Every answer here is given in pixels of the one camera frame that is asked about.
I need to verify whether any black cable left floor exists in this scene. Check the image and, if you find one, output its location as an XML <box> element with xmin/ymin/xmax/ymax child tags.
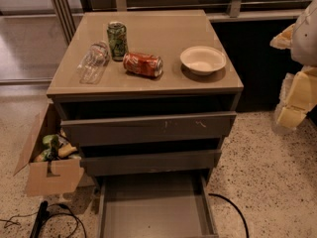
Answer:
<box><xmin>0</xmin><ymin>202</ymin><xmax>87</xmax><ymax>238</ymax></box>

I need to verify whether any clear plastic water bottle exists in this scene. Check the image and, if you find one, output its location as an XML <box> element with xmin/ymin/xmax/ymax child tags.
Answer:
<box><xmin>77</xmin><ymin>41</ymin><xmax>110</xmax><ymax>84</ymax></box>

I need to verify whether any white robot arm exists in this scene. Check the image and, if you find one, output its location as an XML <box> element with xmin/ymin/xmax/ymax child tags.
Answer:
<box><xmin>269</xmin><ymin>0</ymin><xmax>317</xmax><ymax>129</ymax></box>

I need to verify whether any grey middle drawer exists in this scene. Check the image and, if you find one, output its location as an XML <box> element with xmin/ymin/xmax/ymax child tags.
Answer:
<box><xmin>80</xmin><ymin>150</ymin><xmax>221</xmax><ymax>177</ymax></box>

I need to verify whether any red coke can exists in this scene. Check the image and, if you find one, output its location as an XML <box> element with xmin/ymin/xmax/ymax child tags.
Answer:
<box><xmin>123</xmin><ymin>53</ymin><xmax>163</xmax><ymax>78</ymax></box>

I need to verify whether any grey top drawer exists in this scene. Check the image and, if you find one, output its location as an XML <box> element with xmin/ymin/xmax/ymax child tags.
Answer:
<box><xmin>61</xmin><ymin>112</ymin><xmax>236</xmax><ymax>147</ymax></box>

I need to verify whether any green soda can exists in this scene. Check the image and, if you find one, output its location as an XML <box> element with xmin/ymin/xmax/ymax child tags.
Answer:
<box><xmin>107</xmin><ymin>21</ymin><xmax>128</xmax><ymax>61</ymax></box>

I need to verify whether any black cable floor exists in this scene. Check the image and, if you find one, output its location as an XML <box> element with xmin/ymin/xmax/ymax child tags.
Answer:
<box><xmin>0</xmin><ymin>202</ymin><xmax>87</xmax><ymax>238</ymax></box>
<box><xmin>208</xmin><ymin>192</ymin><xmax>250</xmax><ymax>238</ymax></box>

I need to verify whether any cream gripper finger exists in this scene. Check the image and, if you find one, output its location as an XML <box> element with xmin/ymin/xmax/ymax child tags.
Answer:
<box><xmin>275</xmin><ymin>66</ymin><xmax>317</xmax><ymax>129</ymax></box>
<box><xmin>269</xmin><ymin>24</ymin><xmax>294</xmax><ymax>50</ymax></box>

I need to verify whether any grey open bottom drawer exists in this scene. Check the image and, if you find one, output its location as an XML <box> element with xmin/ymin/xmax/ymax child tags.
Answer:
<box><xmin>97</xmin><ymin>172</ymin><xmax>220</xmax><ymax>238</ymax></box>

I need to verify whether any yellow snack bag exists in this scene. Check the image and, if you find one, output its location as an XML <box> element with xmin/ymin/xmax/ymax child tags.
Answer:
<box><xmin>58</xmin><ymin>144</ymin><xmax>77</xmax><ymax>159</ymax></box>

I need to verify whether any white paper bowl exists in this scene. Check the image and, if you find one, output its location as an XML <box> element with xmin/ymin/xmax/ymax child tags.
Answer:
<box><xmin>180</xmin><ymin>46</ymin><xmax>227</xmax><ymax>75</ymax></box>

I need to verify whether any green snack bag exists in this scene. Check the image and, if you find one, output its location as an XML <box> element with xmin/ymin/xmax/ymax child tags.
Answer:
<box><xmin>34</xmin><ymin>134</ymin><xmax>59</xmax><ymax>163</ymax></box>

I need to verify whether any black power strip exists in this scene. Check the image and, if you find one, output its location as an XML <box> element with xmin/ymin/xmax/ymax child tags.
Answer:
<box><xmin>30</xmin><ymin>201</ymin><xmax>49</xmax><ymax>238</ymax></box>

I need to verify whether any brown cardboard box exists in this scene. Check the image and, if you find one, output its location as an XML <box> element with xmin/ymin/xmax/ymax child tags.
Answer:
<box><xmin>14</xmin><ymin>104</ymin><xmax>84</xmax><ymax>196</ymax></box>

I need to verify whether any grey drawer cabinet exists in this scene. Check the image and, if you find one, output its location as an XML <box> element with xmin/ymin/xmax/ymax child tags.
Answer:
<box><xmin>46</xmin><ymin>9</ymin><xmax>245</xmax><ymax>183</ymax></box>

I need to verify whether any black cable right floor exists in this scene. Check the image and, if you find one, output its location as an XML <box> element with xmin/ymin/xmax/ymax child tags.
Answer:
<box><xmin>208</xmin><ymin>192</ymin><xmax>250</xmax><ymax>238</ymax></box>

